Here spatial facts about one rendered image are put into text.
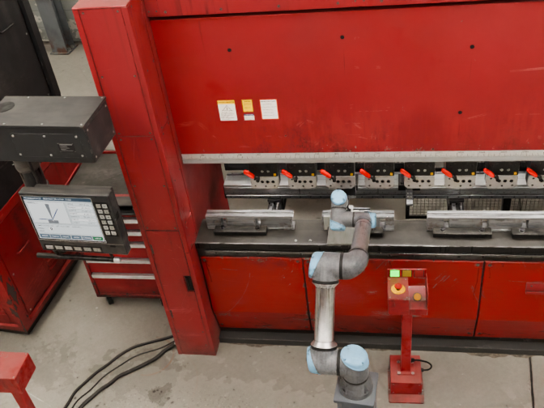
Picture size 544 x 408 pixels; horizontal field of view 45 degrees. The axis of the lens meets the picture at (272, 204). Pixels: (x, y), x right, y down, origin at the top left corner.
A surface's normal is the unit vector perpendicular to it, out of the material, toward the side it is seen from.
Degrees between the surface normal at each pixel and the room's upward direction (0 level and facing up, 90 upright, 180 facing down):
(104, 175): 0
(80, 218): 90
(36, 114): 0
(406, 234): 0
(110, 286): 90
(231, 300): 91
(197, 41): 90
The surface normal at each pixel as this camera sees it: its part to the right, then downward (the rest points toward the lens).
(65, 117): -0.11, -0.77
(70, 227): -0.19, 0.62
